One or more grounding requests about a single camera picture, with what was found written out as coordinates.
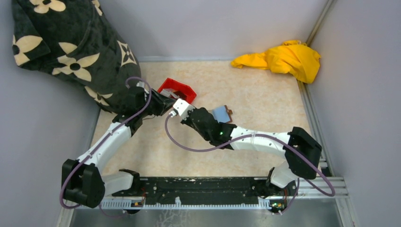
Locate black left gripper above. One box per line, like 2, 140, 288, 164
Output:
139, 88, 177, 118

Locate brown leather card holder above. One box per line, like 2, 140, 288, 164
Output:
211, 105, 233, 123

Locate red plastic bin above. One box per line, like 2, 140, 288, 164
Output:
157, 78, 197, 104

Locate grey cards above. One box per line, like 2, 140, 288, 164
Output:
162, 89, 180, 99

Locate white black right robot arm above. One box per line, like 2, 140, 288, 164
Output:
170, 99, 322, 195

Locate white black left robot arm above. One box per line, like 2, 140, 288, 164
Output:
59, 86, 176, 209

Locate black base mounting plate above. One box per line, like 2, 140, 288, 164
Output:
111, 176, 298, 206

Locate yellow crumpled cloth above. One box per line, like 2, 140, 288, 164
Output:
230, 40, 321, 84

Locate black floral plush blanket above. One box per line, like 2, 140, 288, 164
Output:
11, 0, 141, 115

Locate white slotted cable duct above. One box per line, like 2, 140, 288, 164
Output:
100, 197, 272, 210

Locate aluminium frame rail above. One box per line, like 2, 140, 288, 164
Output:
64, 176, 349, 200

